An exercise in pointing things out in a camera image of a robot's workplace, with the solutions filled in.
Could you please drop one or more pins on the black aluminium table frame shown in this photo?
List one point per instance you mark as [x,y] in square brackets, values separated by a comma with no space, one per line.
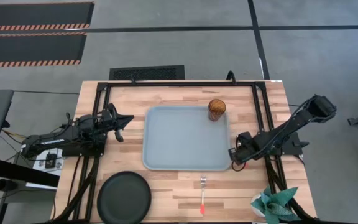
[182,84]

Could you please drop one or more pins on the small black controller box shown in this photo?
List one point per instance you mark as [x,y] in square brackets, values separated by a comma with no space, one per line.
[50,160]

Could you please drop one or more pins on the green artificial plant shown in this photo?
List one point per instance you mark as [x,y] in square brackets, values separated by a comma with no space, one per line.
[275,203]

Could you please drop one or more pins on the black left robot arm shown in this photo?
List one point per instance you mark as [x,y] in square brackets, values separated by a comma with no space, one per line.
[57,140]

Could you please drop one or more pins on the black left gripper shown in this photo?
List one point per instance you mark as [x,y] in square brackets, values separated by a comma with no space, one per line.
[112,121]

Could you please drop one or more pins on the black floor vent grille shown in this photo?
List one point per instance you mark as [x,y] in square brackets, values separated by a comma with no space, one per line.
[147,73]

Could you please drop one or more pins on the large black hazard-striped floor mat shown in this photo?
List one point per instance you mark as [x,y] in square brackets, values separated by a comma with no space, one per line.
[36,14]

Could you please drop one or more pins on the amber faceted glass cup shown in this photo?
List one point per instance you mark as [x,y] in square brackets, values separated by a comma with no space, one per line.
[217,107]

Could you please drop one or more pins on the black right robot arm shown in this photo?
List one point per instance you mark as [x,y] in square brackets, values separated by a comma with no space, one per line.
[291,127]

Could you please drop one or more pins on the white power strip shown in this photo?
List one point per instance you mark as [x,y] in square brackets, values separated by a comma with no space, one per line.
[39,163]

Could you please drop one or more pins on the small black hazard-striped floor mat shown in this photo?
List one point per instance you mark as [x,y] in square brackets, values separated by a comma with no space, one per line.
[30,48]

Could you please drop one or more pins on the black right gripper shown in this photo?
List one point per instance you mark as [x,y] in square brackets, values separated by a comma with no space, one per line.
[244,147]

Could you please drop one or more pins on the black round plate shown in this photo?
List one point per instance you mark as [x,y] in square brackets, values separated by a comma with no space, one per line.
[124,199]

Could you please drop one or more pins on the white plant pot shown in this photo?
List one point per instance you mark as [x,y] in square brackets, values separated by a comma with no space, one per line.
[256,210]

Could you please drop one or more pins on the grey plastic tray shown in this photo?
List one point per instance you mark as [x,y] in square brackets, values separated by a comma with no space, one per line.
[182,140]

